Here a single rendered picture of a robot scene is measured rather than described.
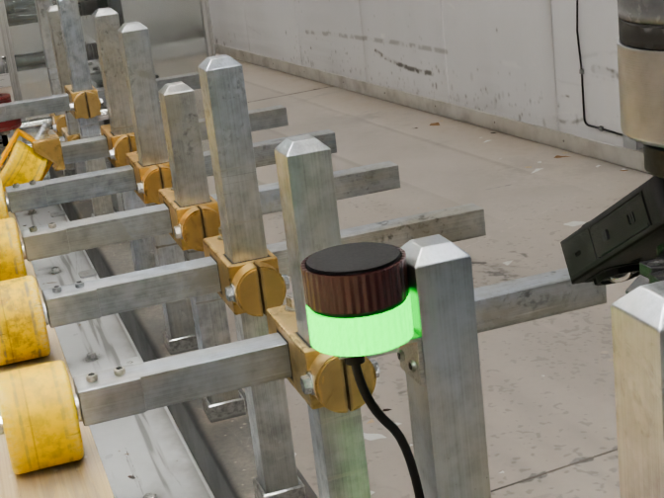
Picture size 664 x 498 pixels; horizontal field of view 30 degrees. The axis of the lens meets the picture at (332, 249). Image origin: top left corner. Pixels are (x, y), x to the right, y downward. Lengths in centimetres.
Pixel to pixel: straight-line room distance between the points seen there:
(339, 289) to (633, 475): 23
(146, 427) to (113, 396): 75
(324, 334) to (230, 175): 50
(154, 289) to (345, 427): 31
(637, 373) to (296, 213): 49
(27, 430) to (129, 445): 73
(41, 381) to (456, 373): 37
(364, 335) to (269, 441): 59
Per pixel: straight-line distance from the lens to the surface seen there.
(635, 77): 56
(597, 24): 528
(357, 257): 70
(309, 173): 93
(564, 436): 297
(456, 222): 131
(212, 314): 148
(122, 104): 191
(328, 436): 100
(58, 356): 124
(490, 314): 107
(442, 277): 71
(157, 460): 164
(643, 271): 61
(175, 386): 100
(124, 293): 123
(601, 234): 65
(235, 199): 118
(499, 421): 305
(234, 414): 152
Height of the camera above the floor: 133
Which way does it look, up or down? 17 degrees down
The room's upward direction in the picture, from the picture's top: 7 degrees counter-clockwise
